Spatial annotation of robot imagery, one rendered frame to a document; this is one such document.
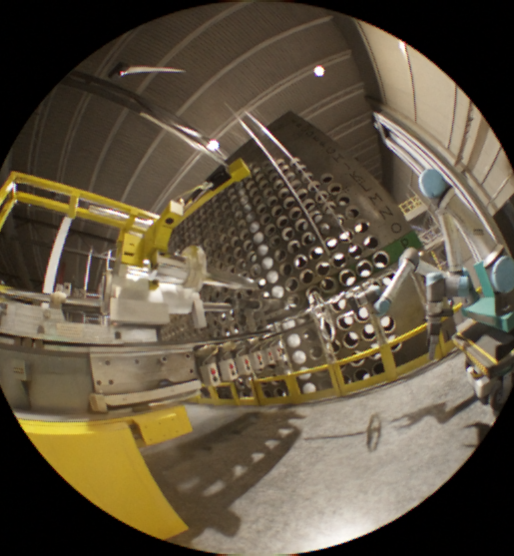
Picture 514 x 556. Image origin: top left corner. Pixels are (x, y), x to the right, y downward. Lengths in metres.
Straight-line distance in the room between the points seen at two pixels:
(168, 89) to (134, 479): 9.04
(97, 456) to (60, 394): 0.47
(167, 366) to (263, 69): 9.27
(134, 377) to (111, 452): 0.53
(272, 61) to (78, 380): 9.65
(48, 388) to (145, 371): 0.61
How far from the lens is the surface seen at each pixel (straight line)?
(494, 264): 0.77
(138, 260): 1.33
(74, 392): 1.16
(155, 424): 0.80
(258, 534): 0.96
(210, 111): 8.89
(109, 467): 0.82
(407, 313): 2.70
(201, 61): 8.63
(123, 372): 1.13
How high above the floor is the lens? 0.79
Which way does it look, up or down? 22 degrees up
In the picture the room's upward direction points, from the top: 17 degrees counter-clockwise
